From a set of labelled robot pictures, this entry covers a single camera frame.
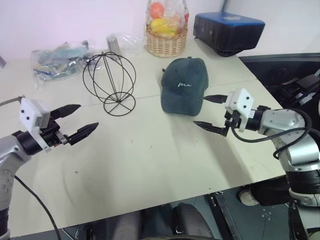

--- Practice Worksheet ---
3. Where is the yellow toy fruit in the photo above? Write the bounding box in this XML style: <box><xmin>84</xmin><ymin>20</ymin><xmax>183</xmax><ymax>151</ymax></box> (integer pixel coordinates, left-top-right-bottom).
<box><xmin>150</xmin><ymin>17</ymin><xmax>176</xmax><ymax>36</ymax></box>

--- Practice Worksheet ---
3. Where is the white shoe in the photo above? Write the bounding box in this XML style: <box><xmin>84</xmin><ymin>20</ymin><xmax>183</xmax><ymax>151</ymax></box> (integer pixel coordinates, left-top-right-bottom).
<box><xmin>237</xmin><ymin>188</ymin><xmax>260</xmax><ymax>207</ymax></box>

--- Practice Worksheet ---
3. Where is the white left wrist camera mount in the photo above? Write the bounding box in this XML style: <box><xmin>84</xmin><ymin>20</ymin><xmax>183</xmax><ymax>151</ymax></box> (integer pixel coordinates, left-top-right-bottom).
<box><xmin>19</xmin><ymin>97</ymin><xmax>53</xmax><ymax>154</ymax></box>

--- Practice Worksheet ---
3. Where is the dark green baseball cap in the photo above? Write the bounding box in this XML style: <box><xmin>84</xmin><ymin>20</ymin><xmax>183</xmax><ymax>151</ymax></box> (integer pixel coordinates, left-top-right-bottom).
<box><xmin>159</xmin><ymin>56</ymin><xmax>210</xmax><ymax>117</ymax></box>

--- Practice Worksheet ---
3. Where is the orange toy fruit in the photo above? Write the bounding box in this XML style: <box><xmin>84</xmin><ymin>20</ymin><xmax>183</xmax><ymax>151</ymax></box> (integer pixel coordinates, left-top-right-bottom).
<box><xmin>149</xmin><ymin>1</ymin><xmax>166</xmax><ymax>18</ymax></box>

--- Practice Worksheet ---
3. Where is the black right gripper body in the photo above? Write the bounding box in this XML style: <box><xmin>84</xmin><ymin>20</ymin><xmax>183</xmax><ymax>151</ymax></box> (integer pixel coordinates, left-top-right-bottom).
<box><xmin>223</xmin><ymin>109</ymin><xmax>247</xmax><ymax>138</ymax></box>

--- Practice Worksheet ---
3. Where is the wicker basket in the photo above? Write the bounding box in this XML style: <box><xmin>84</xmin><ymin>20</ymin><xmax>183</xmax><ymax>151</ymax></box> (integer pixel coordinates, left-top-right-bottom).
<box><xmin>145</xmin><ymin>22</ymin><xmax>189</xmax><ymax>59</ymax></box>

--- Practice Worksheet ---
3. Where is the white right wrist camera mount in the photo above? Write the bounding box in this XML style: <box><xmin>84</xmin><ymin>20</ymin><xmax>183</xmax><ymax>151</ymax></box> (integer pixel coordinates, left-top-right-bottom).
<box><xmin>224</xmin><ymin>87</ymin><xmax>255</xmax><ymax>133</ymax></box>

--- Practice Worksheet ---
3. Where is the clear plastic fruit wrap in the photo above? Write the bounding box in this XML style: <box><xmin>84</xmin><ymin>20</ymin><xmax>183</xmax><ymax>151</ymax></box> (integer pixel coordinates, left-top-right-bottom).
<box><xmin>145</xmin><ymin>0</ymin><xmax>191</xmax><ymax>39</ymax></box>

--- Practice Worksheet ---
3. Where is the crumpled clear plastic bag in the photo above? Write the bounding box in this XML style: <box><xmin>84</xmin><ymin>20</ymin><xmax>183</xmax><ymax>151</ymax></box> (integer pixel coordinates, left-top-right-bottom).
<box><xmin>105</xmin><ymin>33</ymin><xmax>146</xmax><ymax>55</ymax></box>

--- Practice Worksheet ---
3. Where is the blue and black box device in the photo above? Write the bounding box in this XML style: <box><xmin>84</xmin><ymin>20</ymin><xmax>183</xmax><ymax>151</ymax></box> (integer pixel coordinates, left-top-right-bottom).
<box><xmin>192</xmin><ymin>10</ymin><xmax>266</xmax><ymax>57</ymax></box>

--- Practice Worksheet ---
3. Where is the black wire sphere stand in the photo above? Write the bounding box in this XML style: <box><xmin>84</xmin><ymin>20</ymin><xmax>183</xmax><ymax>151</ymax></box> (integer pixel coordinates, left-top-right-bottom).
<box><xmin>82</xmin><ymin>50</ymin><xmax>137</xmax><ymax>117</ymax></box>

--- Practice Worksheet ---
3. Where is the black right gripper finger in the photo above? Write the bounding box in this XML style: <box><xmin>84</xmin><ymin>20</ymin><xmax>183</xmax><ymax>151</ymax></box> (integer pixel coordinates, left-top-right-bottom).
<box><xmin>192</xmin><ymin>120</ymin><xmax>229</xmax><ymax>137</ymax></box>
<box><xmin>204</xmin><ymin>94</ymin><xmax>230</xmax><ymax>105</ymax></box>

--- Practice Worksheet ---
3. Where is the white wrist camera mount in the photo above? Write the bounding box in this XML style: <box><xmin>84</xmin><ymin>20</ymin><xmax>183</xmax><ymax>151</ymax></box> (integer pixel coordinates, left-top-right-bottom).
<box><xmin>19</xmin><ymin>97</ymin><xmax>53</xmax><ymax>154</ymax></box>
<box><xmin>224</xmin><ymin>87</ymin><xmax>255</xmax><ymax>133</ymax></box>

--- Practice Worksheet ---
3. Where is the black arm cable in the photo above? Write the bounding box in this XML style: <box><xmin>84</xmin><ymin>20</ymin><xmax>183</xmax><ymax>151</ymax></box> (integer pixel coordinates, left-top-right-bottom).
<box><xmin>14</xmin><ymin>174</ymin><xmax>62</xmax><ymax>240</ymax></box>
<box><xmin>230</xmin><ymin>108</ymin><xmax>314</xmax><ymax>160</ymax></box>

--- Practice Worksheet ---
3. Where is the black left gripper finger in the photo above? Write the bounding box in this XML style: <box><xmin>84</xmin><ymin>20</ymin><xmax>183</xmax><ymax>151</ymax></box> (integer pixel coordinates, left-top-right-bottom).
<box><xmin>50</xmin><ymin>104</ymin><xmax>82</xmax><ymax>121</ymax></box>
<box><xmin>66</xmin><ymin>122</ymin><xmax>100</xmax><ymax>146</ymax></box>

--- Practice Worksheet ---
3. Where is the plastic bag of colourful items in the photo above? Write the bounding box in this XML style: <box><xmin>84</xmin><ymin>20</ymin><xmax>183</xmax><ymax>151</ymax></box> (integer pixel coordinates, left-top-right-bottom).
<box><xmin>30</xmin><ymin>40</ymin><xmax>98</xmax><ymax>90</ymax></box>

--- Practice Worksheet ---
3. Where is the black equipment bin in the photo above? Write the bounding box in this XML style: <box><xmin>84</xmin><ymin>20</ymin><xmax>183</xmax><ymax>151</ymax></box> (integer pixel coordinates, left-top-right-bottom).
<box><xmin>238</xmin><ymin>51</ymin><xmax>320</xmax><ymax>111</ymax></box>

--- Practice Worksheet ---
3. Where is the dark rounded shape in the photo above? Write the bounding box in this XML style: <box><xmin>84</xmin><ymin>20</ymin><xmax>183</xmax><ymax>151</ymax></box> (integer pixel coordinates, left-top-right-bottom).
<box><xmin>171</xmin><ymin>202</ymin><xmax>214</xmax><ymax>240</ymax></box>

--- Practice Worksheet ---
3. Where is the silver metal cylinder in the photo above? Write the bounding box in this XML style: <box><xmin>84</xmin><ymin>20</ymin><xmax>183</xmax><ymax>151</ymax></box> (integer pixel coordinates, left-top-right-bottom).
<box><xmin>106</xmin><ymin>34</ymin><xmax>123</xmax><ymax>55</ymax></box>

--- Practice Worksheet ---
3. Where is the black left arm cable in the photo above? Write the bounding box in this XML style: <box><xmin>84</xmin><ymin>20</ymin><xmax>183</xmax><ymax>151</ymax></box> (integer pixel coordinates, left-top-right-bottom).
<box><xmin>14</xmin><ymin>174</ymin><xmax>62</xmax><ymax>240</ymax></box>

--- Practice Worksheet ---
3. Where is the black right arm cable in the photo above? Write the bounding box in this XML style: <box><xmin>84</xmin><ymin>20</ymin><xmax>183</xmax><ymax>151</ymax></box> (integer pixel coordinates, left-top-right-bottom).
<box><xmin>230</xmin><ymin>108</ymin><xmax>314</xmax><ymax>160</ymax></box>

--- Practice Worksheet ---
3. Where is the black metal table frame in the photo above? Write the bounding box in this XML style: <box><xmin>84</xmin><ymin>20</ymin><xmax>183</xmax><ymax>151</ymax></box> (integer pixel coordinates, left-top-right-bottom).
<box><xmin>203</xmin><ymin>190</ymin><xmax>238</xmax><ymax>240</ymax></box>

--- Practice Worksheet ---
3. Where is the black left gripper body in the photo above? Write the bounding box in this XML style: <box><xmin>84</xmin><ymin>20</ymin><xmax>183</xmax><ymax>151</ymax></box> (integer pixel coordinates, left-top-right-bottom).
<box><xmin>39</xmin><ymin>116</ymin><xmax>70</xmax><ymax>149</ymax></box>

